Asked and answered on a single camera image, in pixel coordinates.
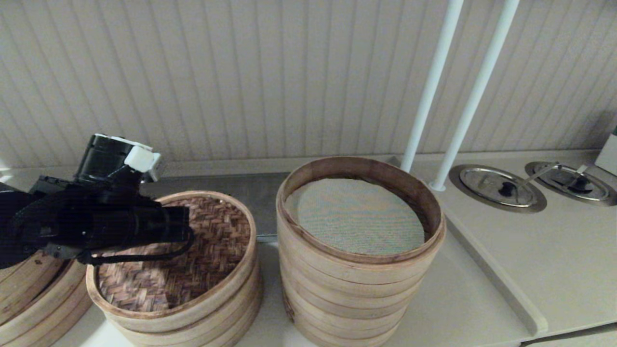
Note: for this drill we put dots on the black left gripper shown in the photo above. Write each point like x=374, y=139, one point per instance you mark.
x=159, y=225

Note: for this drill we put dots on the woven bamboo steamer lid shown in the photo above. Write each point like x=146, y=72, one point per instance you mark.
x=217, y=250

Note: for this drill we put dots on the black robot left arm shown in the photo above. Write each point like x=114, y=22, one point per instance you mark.
x=58, y=221

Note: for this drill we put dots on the short bamboo steamer stack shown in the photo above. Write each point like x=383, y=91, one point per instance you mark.
x=241, y=313

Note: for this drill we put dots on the wide shallow bamboo steamer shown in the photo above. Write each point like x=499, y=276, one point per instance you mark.
x=62, y=308

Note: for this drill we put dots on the bamboo steamer with heart marks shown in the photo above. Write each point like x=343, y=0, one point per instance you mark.
x=29, y=289

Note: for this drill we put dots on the tall bamboo steamer stack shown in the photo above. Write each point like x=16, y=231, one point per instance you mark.
x=347, y=299

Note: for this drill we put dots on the round steel lid left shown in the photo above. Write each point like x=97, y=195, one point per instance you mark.
x=454, y=179

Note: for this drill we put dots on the round steel lid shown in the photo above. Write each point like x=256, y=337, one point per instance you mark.
x=454, y=179
x=529, y=169

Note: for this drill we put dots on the steel pot lid black knob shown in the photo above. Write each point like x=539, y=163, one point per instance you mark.
x=482, y=185
x=595, y=193

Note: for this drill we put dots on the round steel lid right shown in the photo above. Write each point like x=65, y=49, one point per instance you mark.
x=529, y=169

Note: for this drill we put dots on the steel plate with flower holes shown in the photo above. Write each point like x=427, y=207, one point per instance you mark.
x=250, y=193

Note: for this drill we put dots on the white metal pole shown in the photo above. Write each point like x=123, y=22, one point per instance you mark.
x=482, y=72
x=433, y=72

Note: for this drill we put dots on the white box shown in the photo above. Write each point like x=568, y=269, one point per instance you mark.
x=608, y=154

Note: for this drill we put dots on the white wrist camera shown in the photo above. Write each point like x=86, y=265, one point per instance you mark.
x=156, y=166

